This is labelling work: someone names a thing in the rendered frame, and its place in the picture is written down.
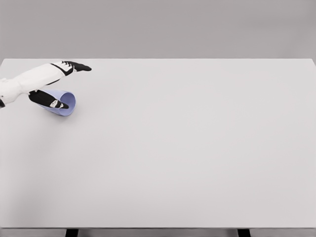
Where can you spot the lilac plastic cup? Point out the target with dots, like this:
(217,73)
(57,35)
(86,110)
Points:
(67,103)

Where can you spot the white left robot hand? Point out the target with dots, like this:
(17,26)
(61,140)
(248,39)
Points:
(40,76)

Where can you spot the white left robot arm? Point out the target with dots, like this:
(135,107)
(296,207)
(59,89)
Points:
(7,91)

